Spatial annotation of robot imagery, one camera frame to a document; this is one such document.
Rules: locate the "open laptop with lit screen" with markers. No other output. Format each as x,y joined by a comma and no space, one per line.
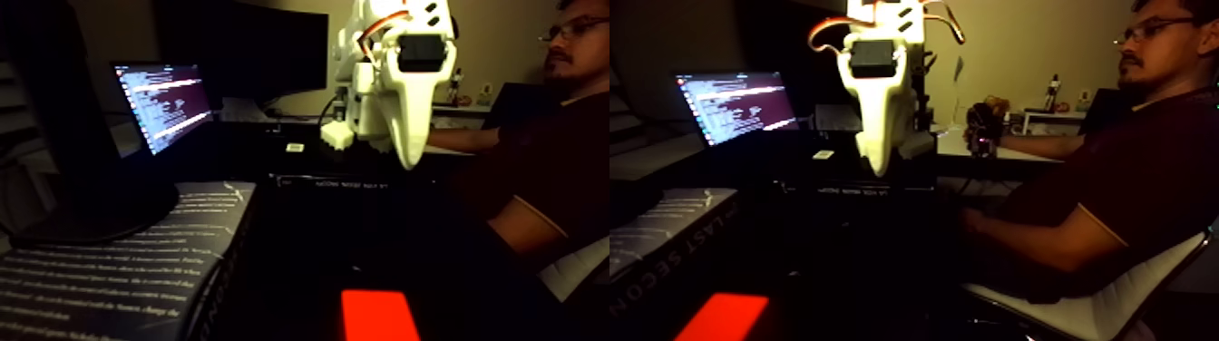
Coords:
733,105

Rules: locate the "person's left hand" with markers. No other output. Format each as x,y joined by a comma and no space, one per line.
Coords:
977,226

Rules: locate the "black box with white print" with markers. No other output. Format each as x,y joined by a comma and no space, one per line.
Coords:
667,224

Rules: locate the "eyeglasses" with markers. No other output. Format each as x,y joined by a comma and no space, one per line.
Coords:
1131,36

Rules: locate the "person's right hand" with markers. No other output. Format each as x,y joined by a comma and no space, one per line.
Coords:
994,141

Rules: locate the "person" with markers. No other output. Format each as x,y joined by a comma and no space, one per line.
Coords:
1143,162

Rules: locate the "small standing figurine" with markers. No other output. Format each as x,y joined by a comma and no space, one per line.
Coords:
1052,93

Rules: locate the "black leader arm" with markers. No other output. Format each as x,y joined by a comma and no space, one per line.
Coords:
981,112

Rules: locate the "small grey flag on stem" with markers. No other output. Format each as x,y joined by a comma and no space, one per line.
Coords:
959,67

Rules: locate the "white chair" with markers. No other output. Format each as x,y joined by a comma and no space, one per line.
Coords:
1105,309

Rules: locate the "red cube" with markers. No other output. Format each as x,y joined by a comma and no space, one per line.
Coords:
724,319

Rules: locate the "small white tag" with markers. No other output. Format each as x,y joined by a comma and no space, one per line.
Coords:
823,154

